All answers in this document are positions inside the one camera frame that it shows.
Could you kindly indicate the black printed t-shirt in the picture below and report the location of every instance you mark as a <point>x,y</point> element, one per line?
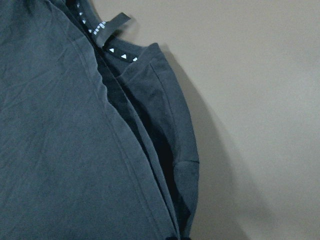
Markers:
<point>96,138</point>

